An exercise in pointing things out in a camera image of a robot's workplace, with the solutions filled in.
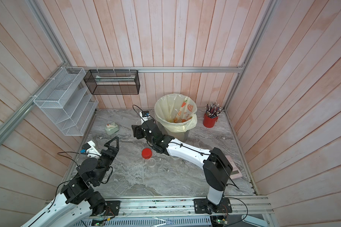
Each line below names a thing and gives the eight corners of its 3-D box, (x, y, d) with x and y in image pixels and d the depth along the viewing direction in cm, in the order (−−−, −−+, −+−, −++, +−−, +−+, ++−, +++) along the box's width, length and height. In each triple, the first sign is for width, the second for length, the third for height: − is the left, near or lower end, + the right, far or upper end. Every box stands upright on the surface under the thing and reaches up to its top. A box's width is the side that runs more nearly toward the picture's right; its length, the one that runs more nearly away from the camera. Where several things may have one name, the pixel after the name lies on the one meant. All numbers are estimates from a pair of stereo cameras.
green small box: (108, 136, 105) (104, 130, 99) (107, 131, 108) (103, 125, 102) (119, 132, 107) (116, 126, 101) (118, 128, 110) (115, 121, 104)
